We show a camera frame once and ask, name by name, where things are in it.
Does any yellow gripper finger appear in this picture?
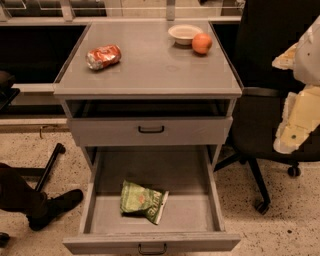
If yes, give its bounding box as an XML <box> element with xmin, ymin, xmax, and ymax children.
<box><xmin>273</xmin><ymin>85</ymin><xmax>320</xmax><ymax>154</ymax></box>
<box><xmin>272</xmin><ymin>44</ymin><xmax>297</xmax><ymax>70</ymax></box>

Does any green jalapeno chip bag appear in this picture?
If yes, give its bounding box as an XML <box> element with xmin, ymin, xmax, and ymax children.
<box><xmin>120</xmin><ymin>180</ymin><xmax>169</xmax><ymax>225</ymax></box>

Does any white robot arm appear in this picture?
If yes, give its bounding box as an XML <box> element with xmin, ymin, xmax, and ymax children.
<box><xmin>272</xmin><ymin>17</ymin><xmax>320</xmax><ymax>154</ymax></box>

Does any grey drawer cabinet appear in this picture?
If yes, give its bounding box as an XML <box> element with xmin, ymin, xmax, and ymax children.
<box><xmin>54</xmin><ymin>19</ymin><xmax>242</xmax><ymax>168</ymax></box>

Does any closed grey upper drawer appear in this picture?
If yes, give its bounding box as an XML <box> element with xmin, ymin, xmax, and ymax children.
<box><xmin>68</xmin><ymin>117</ymin><xmax>233</xmax><ymax>146</ymax></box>

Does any open grey lower drawer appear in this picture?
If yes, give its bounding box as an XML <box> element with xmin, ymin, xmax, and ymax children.
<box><xmin>63</xmin><ymin>146</ymin><xmax>240</xmax><ymax>256</ymax></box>

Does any black office chair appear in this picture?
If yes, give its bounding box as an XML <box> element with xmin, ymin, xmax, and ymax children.
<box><xmin>212</xmin><ymin>0</ymin><xmax>320</xmax><ymax>214</ymax></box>

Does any orange fruit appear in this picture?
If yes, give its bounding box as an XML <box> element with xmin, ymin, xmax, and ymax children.
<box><xmin>192</xmin><ymin>33</ymin><xmax>212</xmax><ymax>55</ymax></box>

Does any white paper bowl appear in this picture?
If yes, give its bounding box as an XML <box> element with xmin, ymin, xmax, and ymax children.
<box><xmin>168</xmin><ymin>24</ymin><xmax>202</xmax><ymax>46</ymax></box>

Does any crushed orange soda can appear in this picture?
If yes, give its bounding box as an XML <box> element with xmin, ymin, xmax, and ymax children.
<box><xmin>86</xmin><ymin>44</ymin><xmax>121</xmax><ymax>70</ymax></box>

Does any person's black shoe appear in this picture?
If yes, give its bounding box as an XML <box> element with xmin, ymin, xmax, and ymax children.
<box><xmin>27</xmin><ymin>189</ymin><xmax>83</xmax><ymax>231</ymax></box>

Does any black chair base leg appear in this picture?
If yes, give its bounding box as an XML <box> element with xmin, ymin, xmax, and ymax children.
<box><xmin>16</xmin><ymin>143</ymin><xmax>66</xmax><ymax>192</ymax></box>

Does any person's dark trouser leg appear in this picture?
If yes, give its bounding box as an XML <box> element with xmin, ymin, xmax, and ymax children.
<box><xmin>0</xmin><ymin>163</ymin><xmax>48</xmax><ymax>218</ymax></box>

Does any black shoe tip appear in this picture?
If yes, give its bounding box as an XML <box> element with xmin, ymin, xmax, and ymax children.
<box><xmin>0</xmin><ymin>232</ymin><xmax>10</xmax><ymax>248</ymax></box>

